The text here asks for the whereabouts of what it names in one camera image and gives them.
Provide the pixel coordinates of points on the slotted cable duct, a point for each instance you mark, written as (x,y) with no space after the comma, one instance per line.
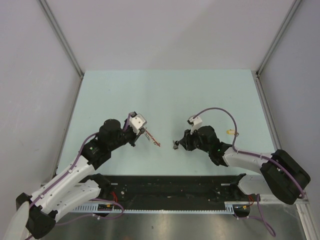
(106,208)

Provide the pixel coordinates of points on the left aluminium frame post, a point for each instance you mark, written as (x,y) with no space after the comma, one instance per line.
(52,20)

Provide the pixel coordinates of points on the red handled keyring holder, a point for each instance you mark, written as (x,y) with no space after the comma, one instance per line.
(151,138)

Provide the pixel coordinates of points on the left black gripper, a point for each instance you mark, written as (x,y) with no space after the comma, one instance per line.
(135,136)

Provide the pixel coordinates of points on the yellow tagged key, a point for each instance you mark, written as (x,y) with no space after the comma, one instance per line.
(232,132)

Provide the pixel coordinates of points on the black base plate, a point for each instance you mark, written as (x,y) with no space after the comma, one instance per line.
(180,193)

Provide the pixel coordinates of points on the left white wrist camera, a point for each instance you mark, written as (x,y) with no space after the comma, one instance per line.
(137,122)

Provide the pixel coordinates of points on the black tagged key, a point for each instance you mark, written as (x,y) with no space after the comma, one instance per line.
(176,144)

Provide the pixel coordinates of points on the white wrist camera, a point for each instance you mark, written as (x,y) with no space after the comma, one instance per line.
(137,122)
(195,122)

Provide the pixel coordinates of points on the right aluminium frame post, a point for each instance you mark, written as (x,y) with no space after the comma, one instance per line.
(279,35)

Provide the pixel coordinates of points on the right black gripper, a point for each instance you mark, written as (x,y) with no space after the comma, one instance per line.
(186,141)

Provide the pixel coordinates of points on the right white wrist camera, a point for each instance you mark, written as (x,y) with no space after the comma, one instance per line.
(195,122)

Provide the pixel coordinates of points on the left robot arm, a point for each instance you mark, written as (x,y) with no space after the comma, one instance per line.
(78,183)

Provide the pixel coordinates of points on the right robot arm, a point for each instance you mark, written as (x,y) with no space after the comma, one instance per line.
(278,173)

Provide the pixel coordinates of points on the aluminium frame post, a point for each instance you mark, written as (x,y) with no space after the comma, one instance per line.
(52,20)
(279,35)

